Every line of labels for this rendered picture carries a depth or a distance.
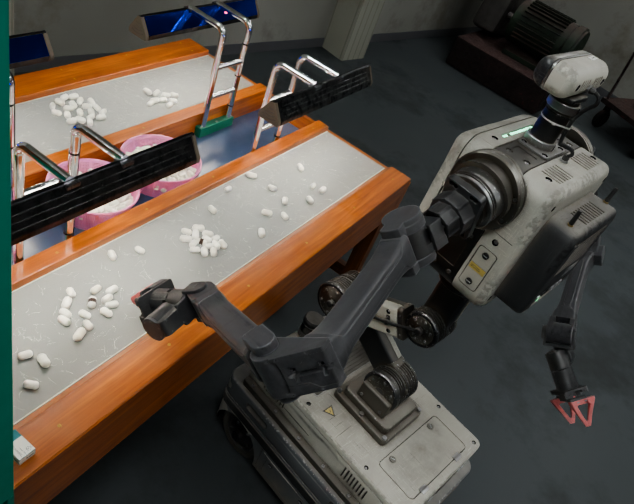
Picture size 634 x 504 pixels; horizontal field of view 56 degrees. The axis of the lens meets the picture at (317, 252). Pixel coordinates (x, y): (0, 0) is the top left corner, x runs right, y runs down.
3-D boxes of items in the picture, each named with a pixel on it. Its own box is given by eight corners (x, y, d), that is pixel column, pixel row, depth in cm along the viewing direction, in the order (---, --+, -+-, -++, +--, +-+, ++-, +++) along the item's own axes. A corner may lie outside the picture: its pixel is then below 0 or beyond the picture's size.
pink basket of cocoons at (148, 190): (212, 187, 212) (218, 165, 206) (157, 215, 192) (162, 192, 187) (157, 148, 219) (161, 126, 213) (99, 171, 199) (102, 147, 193)
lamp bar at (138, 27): (259, 18, 243) (263, 1, 239) (145, 42, 197) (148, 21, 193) (244, 9, 245) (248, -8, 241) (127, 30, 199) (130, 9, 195)
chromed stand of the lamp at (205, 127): (231, 125, 247) (259, 21, 220) (199, 138, 232) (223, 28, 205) (197, 102, 252) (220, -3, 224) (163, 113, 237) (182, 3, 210)
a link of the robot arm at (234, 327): (311, 389, 93) (283, 333, 89) (280, 410, 91) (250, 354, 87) (225, 311, 130) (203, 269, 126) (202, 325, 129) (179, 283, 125)
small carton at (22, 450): (35, 453, 117) (35, 448, 116) (19, 465, 114) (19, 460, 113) (15, 434, 118) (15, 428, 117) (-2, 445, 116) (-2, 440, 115)
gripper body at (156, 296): (131, 298, 131) (153, 299, 126) (165, 277, 138) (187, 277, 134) (142, 324, 133) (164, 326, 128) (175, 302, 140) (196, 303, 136)
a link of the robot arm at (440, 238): (454, 238, 114) (445, 213, 112) (417, 266, 110) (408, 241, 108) (420, 233, 122) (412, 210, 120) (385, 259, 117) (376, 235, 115)
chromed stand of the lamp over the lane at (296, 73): (308, 176, 237) (346, 73, 209) (279, 193, 222) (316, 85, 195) (271, 151, 242) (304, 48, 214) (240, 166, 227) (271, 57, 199)
